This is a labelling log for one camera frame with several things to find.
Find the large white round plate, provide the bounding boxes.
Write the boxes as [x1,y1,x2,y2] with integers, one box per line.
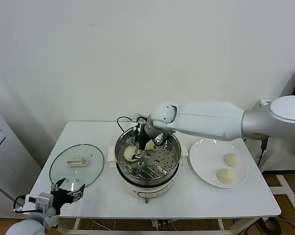
[189,138,248,188]

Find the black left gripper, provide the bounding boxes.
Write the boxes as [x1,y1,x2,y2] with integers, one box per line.
[50,178,86,209]

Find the black power adapter with cable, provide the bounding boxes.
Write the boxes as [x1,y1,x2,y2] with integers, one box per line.
[243,137,270,167]

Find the white metal cabinet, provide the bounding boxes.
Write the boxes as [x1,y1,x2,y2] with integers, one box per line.
[0,104,43,217]

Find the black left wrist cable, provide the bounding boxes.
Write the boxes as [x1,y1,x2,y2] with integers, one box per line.
[13,195,30,213]

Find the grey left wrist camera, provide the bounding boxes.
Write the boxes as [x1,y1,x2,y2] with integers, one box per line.
[25,192,52,211]

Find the white floor power strip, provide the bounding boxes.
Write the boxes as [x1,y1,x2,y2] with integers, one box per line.
[151,219,175,232]

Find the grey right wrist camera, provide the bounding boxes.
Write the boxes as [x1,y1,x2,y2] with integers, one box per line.
[131,112,148,133]

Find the white table frame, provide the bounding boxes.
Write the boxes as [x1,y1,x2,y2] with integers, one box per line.
[46,216,258,235]

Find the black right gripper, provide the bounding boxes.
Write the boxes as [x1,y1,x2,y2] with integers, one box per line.
[133,123,169,160]

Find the white electric cooker base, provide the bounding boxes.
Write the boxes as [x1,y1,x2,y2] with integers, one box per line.
[107,141,189,204]

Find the perforated steel steamer basket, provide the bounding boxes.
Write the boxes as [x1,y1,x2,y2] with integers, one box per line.
[114,124,182,182]

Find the round glass pot lid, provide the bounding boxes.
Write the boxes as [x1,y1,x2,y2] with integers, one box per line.
[49,143,105,190]

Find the white side desk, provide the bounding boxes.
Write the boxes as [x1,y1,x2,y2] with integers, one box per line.
[252,98,295,210]

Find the black cooker power cord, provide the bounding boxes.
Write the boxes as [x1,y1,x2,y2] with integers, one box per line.
[117,117,134,133]

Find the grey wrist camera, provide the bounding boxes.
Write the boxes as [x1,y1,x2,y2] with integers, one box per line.
[131,112,148,133]
[25,192,52,211]

